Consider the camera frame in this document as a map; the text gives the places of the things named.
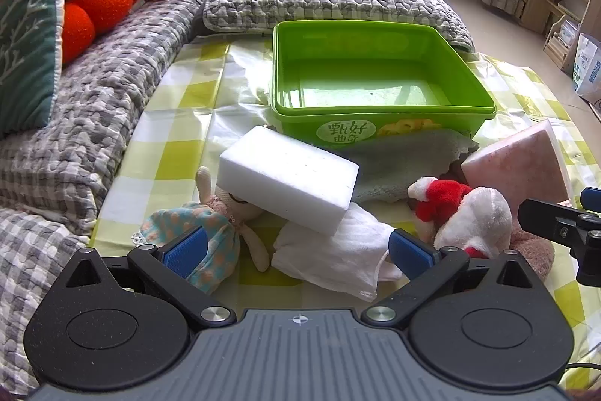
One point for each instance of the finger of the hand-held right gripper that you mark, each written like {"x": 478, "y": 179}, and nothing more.
{"x": 592, "y": 198}
{"x": 558, "y": 225}

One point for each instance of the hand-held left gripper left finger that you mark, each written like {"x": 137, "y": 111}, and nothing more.
{"x": 185, "y": 253}

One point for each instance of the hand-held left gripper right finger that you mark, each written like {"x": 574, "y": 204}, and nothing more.
{"x": 411, "y": 255}

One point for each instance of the pink fluffy towel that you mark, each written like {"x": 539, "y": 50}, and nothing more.
{"x": 535, "y": 255}

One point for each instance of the rabbit doll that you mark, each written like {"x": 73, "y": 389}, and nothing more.
{"x": 211, "y": 220}

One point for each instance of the pink sponge block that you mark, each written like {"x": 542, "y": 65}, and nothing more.
{"x": 516, "y": 166}

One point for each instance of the white plush with red hat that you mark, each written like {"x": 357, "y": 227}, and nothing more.
{"x": 483, "y": 213}

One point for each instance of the white cloth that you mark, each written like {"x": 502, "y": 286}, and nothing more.
{"x": 328, "y": 255}

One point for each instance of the grey-green towel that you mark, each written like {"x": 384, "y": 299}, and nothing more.
{"x": 399, "y": 171}

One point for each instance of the white foam sponge block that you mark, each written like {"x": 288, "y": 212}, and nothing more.
{"x": 281, "y": 175}

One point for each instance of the green plastic box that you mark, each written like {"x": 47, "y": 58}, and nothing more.
{"x": 375, "y": 67}

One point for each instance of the white paper bag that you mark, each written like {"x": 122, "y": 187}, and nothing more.
{"x": 589, "y": 72}

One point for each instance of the yellow-green checked tablecloth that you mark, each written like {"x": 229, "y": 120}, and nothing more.
{"x": 188, "y": 100}

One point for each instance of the grey quilted sofa cover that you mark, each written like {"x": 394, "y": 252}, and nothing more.
{"x": 94, "y": 109}

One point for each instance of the green pillow with branch print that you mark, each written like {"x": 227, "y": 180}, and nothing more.
{"x": 28, "y": 30}

